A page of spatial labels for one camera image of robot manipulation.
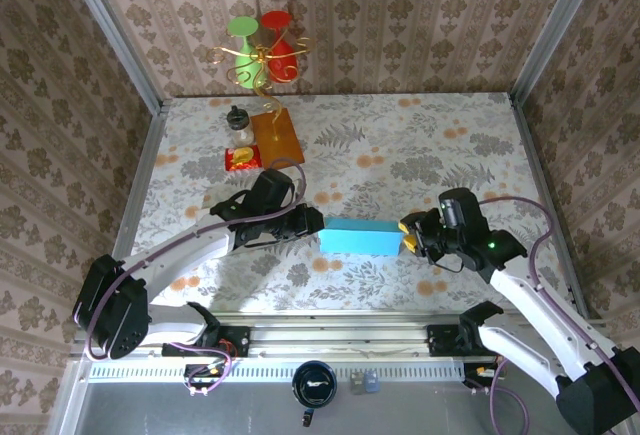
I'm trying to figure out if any teal paper box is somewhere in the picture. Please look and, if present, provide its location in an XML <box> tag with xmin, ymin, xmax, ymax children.
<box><xmin>318</xmin><ymin>217</ymin><xmax>405</xmax><ymax>257</ymax></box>

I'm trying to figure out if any red snack packet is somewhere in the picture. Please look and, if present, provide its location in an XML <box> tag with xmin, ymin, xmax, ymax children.
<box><xmin>223</xmin><ymin>144</ymin><xmax>265</xmax><ymax>172</ymax></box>

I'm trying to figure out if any floral patterned table cover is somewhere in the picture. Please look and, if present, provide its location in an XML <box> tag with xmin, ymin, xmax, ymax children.
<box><xmin>115</xmin><ymin>93</ymin><xmax>576</xmax><ymax>314</ymax></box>

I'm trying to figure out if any small glass jar, black lid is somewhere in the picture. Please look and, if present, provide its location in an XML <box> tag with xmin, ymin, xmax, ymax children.
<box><xmin>225</xmin><ymin>105</ymin><xmax>254</xmax><ymax>148</ymax></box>

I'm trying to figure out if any black power connector block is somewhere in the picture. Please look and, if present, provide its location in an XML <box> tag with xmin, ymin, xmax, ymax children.
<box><xmin>462</xmin><ymin>362</ymin><xmax>506</xmax><ymax>390</ymax></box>
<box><xmin>183</xmin><ymin>363</ymin><xmax>226</xmax><ymax>390</ymax></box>

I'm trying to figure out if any green plastic wine glass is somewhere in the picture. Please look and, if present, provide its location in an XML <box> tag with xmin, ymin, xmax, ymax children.
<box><xmin>227</xmin><ymin>15</ymin><xmax>269</xmax><ymax>90</ymax></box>

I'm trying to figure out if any red plastic wine glass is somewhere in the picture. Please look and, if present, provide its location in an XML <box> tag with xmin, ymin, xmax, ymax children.
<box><xmin>259</xmin><ymin>9</ymin><xmax>300</xmax><ymax>84</ymax></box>

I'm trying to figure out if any black round mug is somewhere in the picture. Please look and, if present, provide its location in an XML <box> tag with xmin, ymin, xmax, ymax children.
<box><xmin>291</xmin><ymin>359</ymin><xmax>339</xmax><ymax>427</ymax></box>

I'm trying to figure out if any grey metal lower shelf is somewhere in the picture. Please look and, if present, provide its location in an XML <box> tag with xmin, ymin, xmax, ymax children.
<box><xmin>64</xmin><ymin>379</ymin><xmax>619</xmax><ymax>435</ymax></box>

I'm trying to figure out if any gold wire rack, orange base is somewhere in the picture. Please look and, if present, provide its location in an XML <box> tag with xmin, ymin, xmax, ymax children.
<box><xmin>205</xmin><ymin>37</ymin><xmax>317</xmax><ymax>169</ymax></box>

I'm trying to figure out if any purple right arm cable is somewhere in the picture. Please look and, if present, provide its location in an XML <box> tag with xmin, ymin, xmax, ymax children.
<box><xmin>478</xmin><ymin>197</ymin><xmax>640</xmax><ymax>435</ymax></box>

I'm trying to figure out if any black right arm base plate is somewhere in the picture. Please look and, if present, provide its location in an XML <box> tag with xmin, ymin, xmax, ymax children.
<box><xmin>427</xmin><ymin>323</ymin><xmax>520</xmax><ymax>357</ymax></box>

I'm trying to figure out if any aluminium table end rail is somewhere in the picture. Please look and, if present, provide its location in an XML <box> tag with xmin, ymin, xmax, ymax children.
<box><xmin>69</xmin><ymin>310</ymin><xmax>619</xmax><ymax>359</ymax></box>

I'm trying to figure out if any aluminium table side rail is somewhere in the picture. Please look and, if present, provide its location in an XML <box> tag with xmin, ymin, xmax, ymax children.
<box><xmin>508</xmin><ymin>94</ymin><xmax>592</xmax><ymax>320</ymax></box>
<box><xmin>93</xmin><ymin>98</ymin><xmax>171</xmax><ymax>324</ymax></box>

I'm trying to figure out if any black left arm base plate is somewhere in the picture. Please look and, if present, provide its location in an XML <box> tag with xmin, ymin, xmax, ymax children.
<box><xmin>161</xmin><ymin>325</ymin><xmax>251</xmax><ymax>358</ymax></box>

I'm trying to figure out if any slotted white cable duct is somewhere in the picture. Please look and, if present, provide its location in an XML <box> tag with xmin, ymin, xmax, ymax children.
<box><xmin>87</xmin><ymin>358</ymin><xmax>466</xmax><ymax>382</ymax></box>

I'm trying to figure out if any aluminium frame post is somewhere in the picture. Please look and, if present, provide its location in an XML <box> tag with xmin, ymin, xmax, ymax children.
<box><xmin>57</xmin><ymin>0</ymin><xmax>169</xmax><ymax>114</ymax></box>
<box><xmin>510</xmin><ymin>0</ymin><xmax>610</xmax><ymax>106</ymax></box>

